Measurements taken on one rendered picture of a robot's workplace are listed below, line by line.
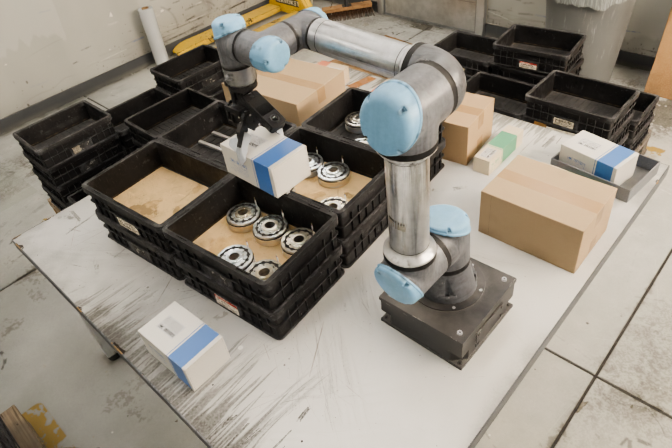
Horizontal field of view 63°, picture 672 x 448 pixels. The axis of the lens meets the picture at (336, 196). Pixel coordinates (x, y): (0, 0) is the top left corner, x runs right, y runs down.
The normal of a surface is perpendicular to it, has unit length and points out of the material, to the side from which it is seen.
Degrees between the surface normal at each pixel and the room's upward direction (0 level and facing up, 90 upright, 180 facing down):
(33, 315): 0
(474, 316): 2
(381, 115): 84
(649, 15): 90
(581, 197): 0
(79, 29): 90
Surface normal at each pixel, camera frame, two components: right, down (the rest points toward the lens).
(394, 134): -0.68, 0.43
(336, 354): -0.11, -0.77
